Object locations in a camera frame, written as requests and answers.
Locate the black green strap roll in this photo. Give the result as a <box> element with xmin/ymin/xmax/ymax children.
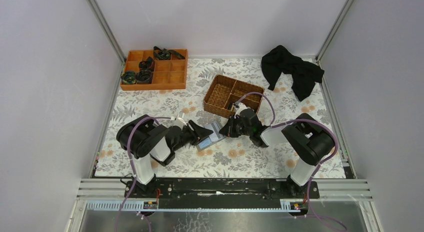
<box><xmin>120</xmin><ymin>70</ymin><xmax>138</xmax><ymax>85</ymax></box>

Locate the black strap roll lower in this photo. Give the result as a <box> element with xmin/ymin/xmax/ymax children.
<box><xmin>136</xmin><ymin>69</ymin><xmax>154</xmax><ymax>85</ymax></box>

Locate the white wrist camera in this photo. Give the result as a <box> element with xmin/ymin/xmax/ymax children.
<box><xmin>174</xmin><ymin>111</ymin><xmax>187</xmax><ymax>128</ymax></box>
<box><xmin>233</xmin><ymin>102</ymin><xmax>249</xmax><ymax>116</ymax></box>

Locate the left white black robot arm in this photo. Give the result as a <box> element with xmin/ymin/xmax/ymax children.
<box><xmin>116</xmin><ymin>114</ymin><xmax>214</xmax><ymax>191</ymax></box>

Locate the black crumpled cloth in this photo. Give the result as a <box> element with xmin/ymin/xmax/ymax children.
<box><xmin>261</xmin><ymin>45</ymin><xmax>325</xmax><ymax>101</ymax></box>

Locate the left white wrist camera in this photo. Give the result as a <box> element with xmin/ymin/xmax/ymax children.
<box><xmin>174</xmin><ymin>111</ymin><xmax>187</xmax><ymax>128</ymax></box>

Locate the orange compartment tray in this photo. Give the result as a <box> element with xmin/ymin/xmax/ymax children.
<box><xmin>120</xmin><ymin>46</ymin><xmax>188</xmax><ymax>91</ymax></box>

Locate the grey leather card holder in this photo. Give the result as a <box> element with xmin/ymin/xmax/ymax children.
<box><xmin>196</xmin><ymin>121</ymin><xmax>225</xmax><ymax>152</ymax></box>

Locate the brown wicker divided basket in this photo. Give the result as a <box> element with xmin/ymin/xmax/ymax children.
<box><xmin>203</xmin><ymin>75</ymin><xmax>264</xmax><ymax>118</ymax></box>

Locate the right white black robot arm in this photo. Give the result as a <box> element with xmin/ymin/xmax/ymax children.
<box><xmin>219</xmin><ymin>108</ymin><xmax>338</xmax><ymax>190</ymax></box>

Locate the floral patterned table mat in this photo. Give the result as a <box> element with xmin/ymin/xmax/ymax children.
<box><xmin>94</xmin><ymin>58</ymin><xmax>331</xmax><ymax>178</ymax></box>

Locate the aluminium frame rail front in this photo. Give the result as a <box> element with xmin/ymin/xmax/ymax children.
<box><xmin>77</xmin><ymin>178</ymin><xmax>373</xmax><ymax>212</ymax></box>

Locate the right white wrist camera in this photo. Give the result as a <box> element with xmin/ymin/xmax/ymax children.
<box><xmin>233</xmin><ymin>102</ymin><xmax>249</xmax><ymax>116</ymax></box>

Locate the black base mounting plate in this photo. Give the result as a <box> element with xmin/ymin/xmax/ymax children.
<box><xmin>124</xmin><ymin>178</ymin><xmax>320</xmax><ymax>210</ymax></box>

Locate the cards stack in basket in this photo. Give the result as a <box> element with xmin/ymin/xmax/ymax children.
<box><xmin>227</xmin><ymin>103</ymin><xmax>240</xmax><ymax>113</ymax></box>

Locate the black strap roll middle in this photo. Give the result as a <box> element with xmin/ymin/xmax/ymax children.
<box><xmin>138</xmin><ymin>56</ymin><xmax>156</xmax><ymax>71</ymax></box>

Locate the black strap roll top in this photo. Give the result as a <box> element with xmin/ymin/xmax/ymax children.
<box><xmin>153</xmin><ymin>46</ymin><xmax>186</xmax><ymax>61</ymax></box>

